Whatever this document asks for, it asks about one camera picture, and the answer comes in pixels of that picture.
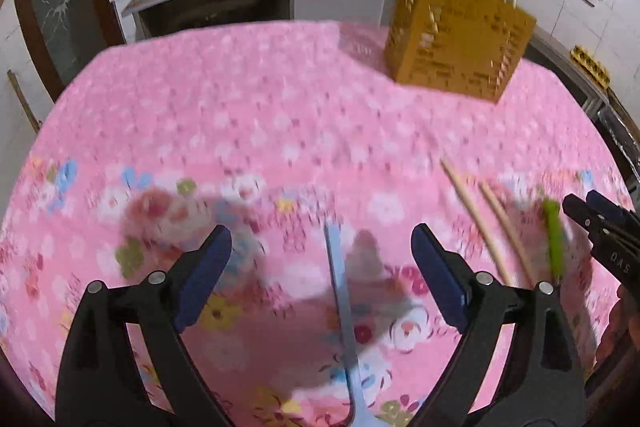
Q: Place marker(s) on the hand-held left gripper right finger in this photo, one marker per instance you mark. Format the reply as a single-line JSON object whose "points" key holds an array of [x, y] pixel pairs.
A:
{"points": [[440, 274]]}

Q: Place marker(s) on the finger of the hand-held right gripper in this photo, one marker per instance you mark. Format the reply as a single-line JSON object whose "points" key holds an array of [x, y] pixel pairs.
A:
{"points": [[607, 204], [600, 237]]}

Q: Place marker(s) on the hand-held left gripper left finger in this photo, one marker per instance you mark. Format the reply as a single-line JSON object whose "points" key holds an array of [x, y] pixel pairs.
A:
{"points": [[205, 277]]}

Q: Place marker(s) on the light blue silicone spoon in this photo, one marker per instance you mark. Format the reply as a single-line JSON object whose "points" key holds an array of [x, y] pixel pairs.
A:
{"points": [[345, 307]]}

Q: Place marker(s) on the yellow slotted utensil holder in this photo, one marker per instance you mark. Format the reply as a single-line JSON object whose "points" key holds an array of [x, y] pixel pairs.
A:
{"points": [[450, 37]]}

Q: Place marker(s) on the person's right hand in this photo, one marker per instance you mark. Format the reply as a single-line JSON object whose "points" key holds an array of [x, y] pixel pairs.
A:
{"points": [[625, 322]]}

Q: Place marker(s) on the yellow egg tray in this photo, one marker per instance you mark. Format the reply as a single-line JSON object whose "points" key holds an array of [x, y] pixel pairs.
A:
{"points": [[592, 64]]}

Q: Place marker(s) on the kitchen counter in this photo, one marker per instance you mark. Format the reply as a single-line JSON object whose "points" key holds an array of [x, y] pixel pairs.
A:
{"points": [[565, 57]]}

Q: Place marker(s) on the pink floral tablecloth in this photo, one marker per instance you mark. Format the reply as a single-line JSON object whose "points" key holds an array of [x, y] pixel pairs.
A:
{"points": [[250, 107]]}

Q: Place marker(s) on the wooden stick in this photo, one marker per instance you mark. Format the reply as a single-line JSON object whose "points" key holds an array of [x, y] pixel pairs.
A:
{"points": [[22, 102]]}

